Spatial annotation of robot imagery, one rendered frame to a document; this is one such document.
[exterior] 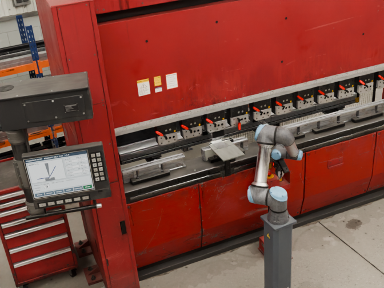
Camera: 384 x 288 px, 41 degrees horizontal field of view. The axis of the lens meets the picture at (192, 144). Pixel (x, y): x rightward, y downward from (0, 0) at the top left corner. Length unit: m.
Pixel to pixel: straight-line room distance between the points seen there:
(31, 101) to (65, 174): 0.47
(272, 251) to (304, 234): 1.09
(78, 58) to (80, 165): 0.66
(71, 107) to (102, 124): 0.58
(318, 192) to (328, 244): 0.46
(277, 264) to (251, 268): 0.66
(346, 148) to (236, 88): 1.23
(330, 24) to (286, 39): 0.40
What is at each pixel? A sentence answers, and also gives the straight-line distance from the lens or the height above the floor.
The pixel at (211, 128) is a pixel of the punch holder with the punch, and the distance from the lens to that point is 3.99.
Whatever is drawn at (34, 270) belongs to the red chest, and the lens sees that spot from 4.39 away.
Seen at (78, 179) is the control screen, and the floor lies 1.40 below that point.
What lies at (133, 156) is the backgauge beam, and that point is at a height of 0.94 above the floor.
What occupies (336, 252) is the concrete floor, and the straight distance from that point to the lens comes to 4.61.
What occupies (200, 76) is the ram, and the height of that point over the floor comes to 1.59.
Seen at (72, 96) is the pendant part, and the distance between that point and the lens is 2.88.
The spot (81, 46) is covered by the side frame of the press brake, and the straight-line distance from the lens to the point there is 3.24.
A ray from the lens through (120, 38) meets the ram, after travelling 3.51.
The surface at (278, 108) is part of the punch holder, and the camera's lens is 4.21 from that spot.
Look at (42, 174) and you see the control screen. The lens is 3.07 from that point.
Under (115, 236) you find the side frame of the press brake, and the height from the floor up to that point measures 0.59.
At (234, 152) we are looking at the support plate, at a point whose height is 1.00.
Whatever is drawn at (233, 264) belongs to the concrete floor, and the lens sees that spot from 4.45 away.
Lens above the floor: 2.97
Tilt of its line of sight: 29 degrees down
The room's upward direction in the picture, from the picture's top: 5 degrees counter-clockwise
